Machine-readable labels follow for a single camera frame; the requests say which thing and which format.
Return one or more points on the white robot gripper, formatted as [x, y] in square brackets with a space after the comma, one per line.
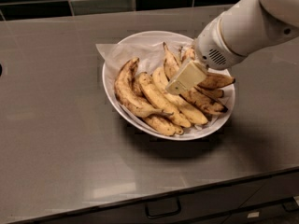
[212, 47]

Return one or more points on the black drawer handle centre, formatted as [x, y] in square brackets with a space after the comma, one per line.
[162, 208]

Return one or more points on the yellow banana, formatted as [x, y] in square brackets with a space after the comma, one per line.
[194, 115]
[157, 99]

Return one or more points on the white oval bowl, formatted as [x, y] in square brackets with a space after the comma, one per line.
[175, 42]

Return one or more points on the yellow banana centre left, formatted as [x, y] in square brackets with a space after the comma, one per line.
[157, 99]

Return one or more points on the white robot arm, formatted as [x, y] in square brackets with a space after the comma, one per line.
[246, 27]

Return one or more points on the black drawer handle right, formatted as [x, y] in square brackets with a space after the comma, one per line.
[290, 205]

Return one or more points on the small banana behind left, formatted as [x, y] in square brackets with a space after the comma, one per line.
[136, 87]

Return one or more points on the small banana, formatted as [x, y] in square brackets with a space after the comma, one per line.
[163, 125]
[136, 87]

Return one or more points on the leftmost spotted banana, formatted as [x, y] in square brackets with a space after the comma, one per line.
[125, 95]

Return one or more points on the small banana bottom front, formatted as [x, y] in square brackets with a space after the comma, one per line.
[163, 125]

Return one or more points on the rightmost spotted banana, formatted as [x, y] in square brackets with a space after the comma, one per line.
[213, 81]

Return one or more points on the long spotted brown banana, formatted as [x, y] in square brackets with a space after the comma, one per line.
[200, 99]

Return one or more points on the thin banana behind right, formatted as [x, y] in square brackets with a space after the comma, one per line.
[216, 93]

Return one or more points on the black drawer handle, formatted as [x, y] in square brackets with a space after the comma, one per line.
[290, 205]
[162, 208]

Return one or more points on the dark cabinet drawer front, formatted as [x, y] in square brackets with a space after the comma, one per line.
[239, 203]

